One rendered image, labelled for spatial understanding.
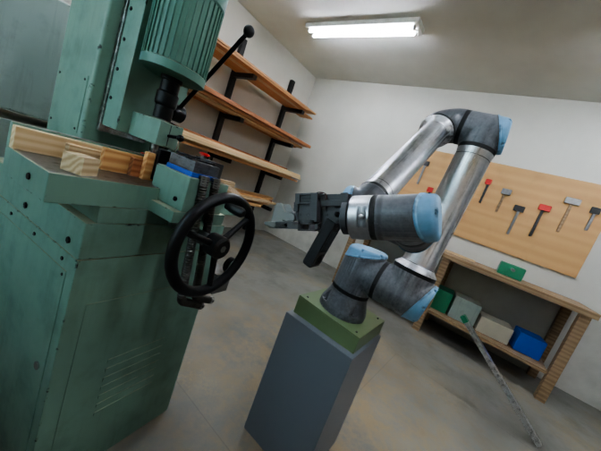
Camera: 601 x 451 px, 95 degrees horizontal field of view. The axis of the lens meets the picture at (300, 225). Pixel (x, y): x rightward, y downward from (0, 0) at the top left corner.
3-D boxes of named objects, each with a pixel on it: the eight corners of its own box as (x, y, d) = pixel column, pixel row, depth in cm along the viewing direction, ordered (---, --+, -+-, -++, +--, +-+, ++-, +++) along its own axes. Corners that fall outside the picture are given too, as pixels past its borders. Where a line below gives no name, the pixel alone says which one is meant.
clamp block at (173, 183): (179, 212, 68) (189, 177, 67) (147, 194, 74) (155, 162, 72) (221, 215, 81) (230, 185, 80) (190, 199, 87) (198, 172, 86)
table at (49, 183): (64, 220, 48) (71, 187, 47) (-2, 171, 61) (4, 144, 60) (262, 225, 102) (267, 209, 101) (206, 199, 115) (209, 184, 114)
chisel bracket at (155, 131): (153, 149, 78) (161, 120, 77) (125, 138, 84) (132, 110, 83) (175, 156, 85) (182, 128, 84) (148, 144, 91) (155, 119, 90)
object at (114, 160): (100, 169, 69) (105, 147, 68) (97, 167, 70) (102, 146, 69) (181, 183, 91) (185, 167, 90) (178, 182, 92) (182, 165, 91)
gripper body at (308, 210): (306, 197, 66) (355, 195, 61) (306, 233, 66) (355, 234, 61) (292, 193, 60) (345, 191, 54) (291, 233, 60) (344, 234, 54)
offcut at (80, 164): (80, 175, 57) (84, 157, 56) (59, 168, 57) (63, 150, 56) (97, 176, 61) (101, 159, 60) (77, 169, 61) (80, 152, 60)
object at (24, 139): (12, 148, 59) (16, 125, 58) (8, 146, 59) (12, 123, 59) (215, 187, 112) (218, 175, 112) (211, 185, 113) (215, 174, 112)
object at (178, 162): (190, 176, 68) (197, 155, 67) (163, 165, 73) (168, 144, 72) (227, 184, 80) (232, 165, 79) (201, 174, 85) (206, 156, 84)
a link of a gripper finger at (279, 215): (266, 203, 67) (299, 202, 63) (265, 227, 67) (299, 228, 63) (258, 202, 64) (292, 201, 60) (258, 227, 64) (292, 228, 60)
